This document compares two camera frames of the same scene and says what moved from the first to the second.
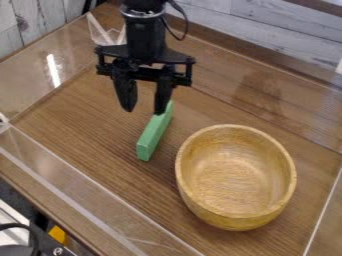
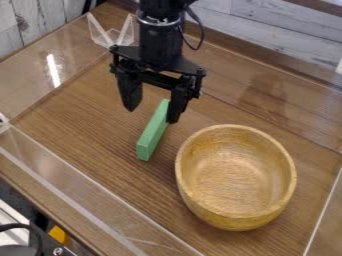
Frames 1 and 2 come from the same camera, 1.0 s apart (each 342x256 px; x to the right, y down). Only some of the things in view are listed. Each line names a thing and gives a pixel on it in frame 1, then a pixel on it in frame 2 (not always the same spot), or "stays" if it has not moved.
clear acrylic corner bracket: (112, 37) stays
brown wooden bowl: (235, 174) stays
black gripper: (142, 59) -> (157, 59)
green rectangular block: (152, 132) stays
